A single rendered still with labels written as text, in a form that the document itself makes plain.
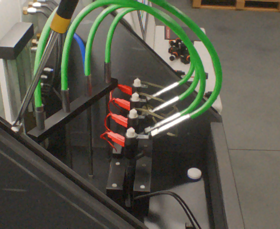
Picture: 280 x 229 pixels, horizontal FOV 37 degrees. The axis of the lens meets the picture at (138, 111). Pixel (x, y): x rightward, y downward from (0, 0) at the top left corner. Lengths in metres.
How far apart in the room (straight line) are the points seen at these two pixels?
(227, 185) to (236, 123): 2.07
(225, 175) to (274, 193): 1.50
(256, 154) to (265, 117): 0.50
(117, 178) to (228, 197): 0.26
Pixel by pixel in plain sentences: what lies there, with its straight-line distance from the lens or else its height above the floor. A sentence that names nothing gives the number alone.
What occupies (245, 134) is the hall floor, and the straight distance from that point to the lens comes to 3.01.
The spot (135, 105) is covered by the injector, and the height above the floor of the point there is 1.09.
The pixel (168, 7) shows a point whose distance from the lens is 0.79.
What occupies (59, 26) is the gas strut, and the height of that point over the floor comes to 1.46.
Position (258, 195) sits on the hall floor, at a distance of 2.52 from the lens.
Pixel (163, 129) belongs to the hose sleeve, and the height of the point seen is 1.12.
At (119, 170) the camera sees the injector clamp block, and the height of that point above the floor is 0.98.
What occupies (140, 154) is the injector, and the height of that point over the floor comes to 1.05.
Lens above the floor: 1.62
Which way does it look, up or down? 31 degrees down
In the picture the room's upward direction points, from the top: 2 degrees clockwise
